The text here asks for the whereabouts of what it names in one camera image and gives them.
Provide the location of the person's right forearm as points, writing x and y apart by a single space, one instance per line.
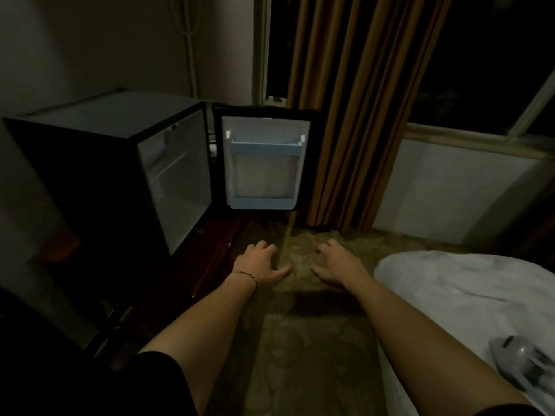
425 346

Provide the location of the brown curtain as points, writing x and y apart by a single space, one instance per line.
368 103

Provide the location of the green window frame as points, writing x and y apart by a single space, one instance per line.
261 47

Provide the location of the person's left forearm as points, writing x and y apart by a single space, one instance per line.
208 333

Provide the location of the green wall pipe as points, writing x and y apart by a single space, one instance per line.
191 60

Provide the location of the white bed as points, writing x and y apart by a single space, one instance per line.
455 290

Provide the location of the person's left hand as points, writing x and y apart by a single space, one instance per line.
260 266

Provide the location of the black mini fridge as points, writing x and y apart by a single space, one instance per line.
108 116

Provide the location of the white wall panel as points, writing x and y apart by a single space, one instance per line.
451 190

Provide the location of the person's black sleeve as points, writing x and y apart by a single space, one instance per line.
169 385
511 411

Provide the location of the light blue door rack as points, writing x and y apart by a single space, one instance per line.
264 149

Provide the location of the wooden window sill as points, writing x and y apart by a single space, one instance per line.
477 140

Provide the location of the person's right hand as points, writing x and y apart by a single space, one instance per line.
344 266

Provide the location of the person's black right sleeve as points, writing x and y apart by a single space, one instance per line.
511 411

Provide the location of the person's black left sleeve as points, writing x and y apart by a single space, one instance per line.
169 385

